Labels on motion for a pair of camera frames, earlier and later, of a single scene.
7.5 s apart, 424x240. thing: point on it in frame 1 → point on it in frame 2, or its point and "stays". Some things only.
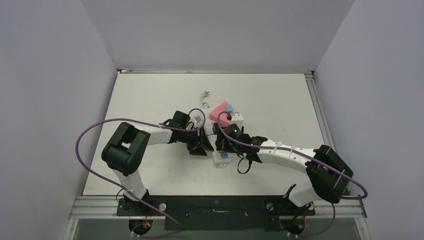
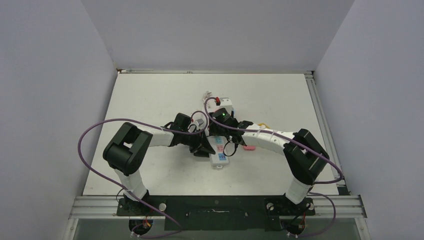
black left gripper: x=204 y=145 stays
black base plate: x=213 y=212 stays
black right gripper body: x=227 y=145 → x=215 y=130
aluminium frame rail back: x=228 y=71 stays
